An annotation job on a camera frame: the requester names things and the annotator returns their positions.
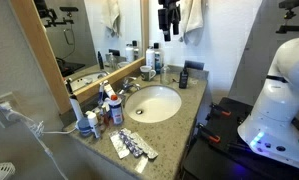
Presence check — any white power plug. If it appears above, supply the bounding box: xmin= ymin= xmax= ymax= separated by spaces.
xmin=0 ymin=101 xmax=14 ymax=116

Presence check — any small brown bottle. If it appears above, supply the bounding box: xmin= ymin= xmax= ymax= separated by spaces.
xmin=100 ymin=101 xmax=112 ymax=128

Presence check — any white ceramic mug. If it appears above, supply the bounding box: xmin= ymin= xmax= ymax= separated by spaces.
xmin=139 ymin=65 xmax=157 ymax=82

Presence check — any electric toothbrush with black head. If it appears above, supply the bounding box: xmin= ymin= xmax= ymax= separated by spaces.
xmin=65 ymin=77 xmax=86 ymax=123

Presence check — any flat white blister strip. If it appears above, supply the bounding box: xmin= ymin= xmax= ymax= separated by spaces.
xmin=134 ymin=155 xmax=150 ymax=175

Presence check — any slim black bottle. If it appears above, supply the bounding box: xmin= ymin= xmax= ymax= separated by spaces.
xmin=178 ymin=66 xmax=190 ymax=90

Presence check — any wall mounted hair dryer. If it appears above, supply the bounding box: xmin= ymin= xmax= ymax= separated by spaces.
xmin=0 ymin=161 xmax=16 ymax=180

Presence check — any blue grey charger cup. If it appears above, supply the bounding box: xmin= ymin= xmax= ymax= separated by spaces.
xmin=76 ymin=117 xmax=93 ymax=138

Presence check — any white red toothpaste tube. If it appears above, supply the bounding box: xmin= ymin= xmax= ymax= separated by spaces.
xmin=103 ymin=79 xmax=117 ymax=100

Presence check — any wooden framed wall mirror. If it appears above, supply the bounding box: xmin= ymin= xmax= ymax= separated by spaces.
xmin=9 ymin=0 xmax=151 ymax=115

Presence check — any white power cable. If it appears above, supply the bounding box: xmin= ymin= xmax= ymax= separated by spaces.
xmin=7 ymin=109 xmax=77 ymax=180

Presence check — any white hanging towel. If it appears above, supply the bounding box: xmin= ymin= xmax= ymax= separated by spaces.
xmin=178 ymin=0 xmax=205 ymax=46

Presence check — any purple blue blister pack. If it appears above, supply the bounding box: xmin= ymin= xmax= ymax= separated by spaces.
xmin=117 ymin=127 xmax=144 ymax=158

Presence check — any red capped spray can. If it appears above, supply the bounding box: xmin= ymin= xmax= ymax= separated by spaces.
xmin=107 ymin=94 xmax=125 ymax=126

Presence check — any black capped mouthwash bottle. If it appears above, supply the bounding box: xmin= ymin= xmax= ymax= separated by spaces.
xmin=153 ymin=42 xmax=164 ymax=75

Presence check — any tall white bottle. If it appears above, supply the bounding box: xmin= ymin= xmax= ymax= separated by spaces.
xmin=145 ymin=45 xmax=156 ymax=70

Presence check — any silver blister pack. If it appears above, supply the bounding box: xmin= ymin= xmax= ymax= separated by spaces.
xmin=130 ymin=131 xmax=160 ymax=160
xmin=109 ymin=130 xmax=131 ymax=160

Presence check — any black robot cart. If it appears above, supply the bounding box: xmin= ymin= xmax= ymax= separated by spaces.
xmin=181 ymin=96 xmax=299 ymax=180

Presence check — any black camera on stand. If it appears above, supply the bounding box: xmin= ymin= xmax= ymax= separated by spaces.
xmin=275 ymin=0 xmax=299 ymax=35

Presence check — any small white bottle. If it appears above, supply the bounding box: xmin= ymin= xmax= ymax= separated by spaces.
xmin=85 ymin=110 xmax=102 ymax=140

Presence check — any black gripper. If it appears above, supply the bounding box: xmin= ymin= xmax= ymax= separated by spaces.
xmin=157 ymin=0 xmax=182 ymax=43

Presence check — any black wall outlet plate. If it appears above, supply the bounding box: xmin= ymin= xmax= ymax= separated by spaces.
xmin=183 ymin=59 xmax=205 ymax=71

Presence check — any white oval sink basin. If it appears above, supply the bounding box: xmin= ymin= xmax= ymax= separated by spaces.
xmin=124 ymin=84 xmax=183 ymax=124

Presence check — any slim white blue tube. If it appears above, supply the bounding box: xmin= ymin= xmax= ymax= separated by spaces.
xmin=97 ymin=82 xmax=106 ymax=105

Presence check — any orange black clamp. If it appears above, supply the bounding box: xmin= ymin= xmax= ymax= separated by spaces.
xmin=195 ymin=122 xmax=222 ymax=145
xmin=204 ymin=102 xmax=233 ymax=122

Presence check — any chrome faucet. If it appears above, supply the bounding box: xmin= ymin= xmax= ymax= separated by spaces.
xmin=116 ymin=76 xmax=142 ymax=97

